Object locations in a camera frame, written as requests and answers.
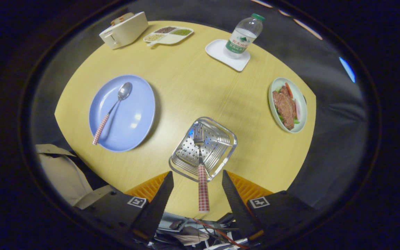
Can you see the white divided dish with beans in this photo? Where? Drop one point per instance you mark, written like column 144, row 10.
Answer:
column 168, row 39

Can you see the brown cooked meat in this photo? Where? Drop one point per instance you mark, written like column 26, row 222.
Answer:
column 285, row 107

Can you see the blue round plate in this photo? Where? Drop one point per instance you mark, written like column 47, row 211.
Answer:
column 134, row 114

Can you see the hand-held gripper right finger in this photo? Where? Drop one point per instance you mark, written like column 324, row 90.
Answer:
column 236, row 205

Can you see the white square coaster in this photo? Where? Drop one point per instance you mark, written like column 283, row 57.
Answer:
column 217, row 50

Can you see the pale green plate with food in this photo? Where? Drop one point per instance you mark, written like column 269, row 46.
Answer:
column 300, row 100

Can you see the cream toaster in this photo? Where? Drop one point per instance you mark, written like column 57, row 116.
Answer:
column 127, row 31

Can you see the toast slice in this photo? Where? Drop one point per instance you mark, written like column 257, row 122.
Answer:
column 122, row 18

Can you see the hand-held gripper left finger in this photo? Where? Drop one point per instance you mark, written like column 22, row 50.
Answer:
column 158, row 205

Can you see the black backdrop cloth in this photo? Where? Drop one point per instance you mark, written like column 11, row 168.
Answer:
column 332, row 139

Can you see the clear water bottle green cap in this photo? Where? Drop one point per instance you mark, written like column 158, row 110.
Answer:
column 241, row 38

